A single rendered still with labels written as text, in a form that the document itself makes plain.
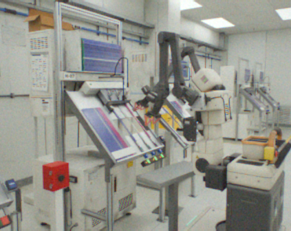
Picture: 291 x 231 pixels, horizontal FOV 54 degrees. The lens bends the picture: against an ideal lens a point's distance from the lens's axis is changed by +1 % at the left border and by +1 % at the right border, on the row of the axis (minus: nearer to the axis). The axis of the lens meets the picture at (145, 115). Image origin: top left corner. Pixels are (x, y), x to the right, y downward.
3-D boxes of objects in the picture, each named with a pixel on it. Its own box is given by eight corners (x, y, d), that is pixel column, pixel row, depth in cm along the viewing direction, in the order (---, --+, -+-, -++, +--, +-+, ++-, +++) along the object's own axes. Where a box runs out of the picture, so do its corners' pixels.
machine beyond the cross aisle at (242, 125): (270, 138, 681) (274, 58, 661) (263, 144, 613) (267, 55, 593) (214, 133, 756) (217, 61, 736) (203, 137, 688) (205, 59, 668)
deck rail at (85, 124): (112, 168, 203) (117, 163, 200) (110, 168, 201) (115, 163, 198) (64, 95, 225) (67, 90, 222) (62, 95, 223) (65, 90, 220)
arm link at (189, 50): (192, 41, 226) (194, 46, 235) (176, 48, 230) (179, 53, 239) (210, 91, 213) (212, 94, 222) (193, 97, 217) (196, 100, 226)
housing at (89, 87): (118, 97, 278) (126, 87, 272) (82, 99, 238) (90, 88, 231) (113, 91, 281) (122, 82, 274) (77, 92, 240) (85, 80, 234)
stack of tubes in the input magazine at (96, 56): (122, 73, 271) (122, 45, 268) (83, 71, 229) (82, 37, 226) (112, 73, 278) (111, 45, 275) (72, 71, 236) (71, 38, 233)
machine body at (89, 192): (136, 213, 281) (136, 152, 275) (84, 247, 223) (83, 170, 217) (89, 199, 317) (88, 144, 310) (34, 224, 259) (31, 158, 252)
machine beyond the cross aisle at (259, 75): (281, 130, 800) (284, 62, 780) (275, 135, 732) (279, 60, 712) (232, 126, 875) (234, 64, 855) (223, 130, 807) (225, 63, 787)
